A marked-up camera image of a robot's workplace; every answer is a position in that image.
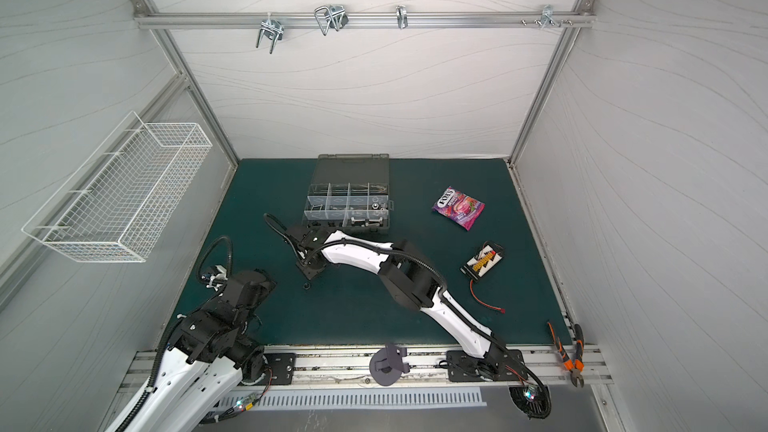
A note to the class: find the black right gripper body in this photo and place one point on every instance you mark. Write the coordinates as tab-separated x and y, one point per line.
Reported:
306	260

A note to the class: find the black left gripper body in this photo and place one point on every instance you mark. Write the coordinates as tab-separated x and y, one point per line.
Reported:
270	286

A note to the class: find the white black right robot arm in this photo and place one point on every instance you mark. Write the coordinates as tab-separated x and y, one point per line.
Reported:
414	284

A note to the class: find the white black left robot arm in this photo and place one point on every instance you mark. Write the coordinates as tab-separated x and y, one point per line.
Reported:
178	396

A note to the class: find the grey plastic organizer box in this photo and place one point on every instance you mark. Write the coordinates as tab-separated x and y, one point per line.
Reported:
351	192

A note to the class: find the black round cap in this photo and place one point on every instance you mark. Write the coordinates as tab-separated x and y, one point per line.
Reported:
387	365

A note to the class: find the purple Fox's candy bag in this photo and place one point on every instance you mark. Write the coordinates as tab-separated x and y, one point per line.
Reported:
459	207

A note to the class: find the metal u-bolt clamp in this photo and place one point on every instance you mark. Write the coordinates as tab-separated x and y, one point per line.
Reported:
331	17
271	31

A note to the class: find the white slotted cable duct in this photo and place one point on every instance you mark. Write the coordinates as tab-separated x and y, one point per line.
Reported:
371	399

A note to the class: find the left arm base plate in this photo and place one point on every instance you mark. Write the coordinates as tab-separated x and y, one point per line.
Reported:
278	369

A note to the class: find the white wire basket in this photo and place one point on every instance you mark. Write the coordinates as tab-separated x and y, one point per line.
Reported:
114	207

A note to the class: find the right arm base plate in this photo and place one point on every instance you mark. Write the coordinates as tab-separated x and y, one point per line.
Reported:
474	366

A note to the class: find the metal bracket clip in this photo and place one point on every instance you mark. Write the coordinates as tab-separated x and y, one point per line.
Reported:
401	17

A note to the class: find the aluminium crossbar rail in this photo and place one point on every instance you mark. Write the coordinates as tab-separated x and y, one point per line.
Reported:
357	20

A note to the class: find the orange handled pliers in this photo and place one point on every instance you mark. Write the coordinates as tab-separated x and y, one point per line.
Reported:
572	363

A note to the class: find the metal bracket with screws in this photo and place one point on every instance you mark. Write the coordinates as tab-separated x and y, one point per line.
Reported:
546	20

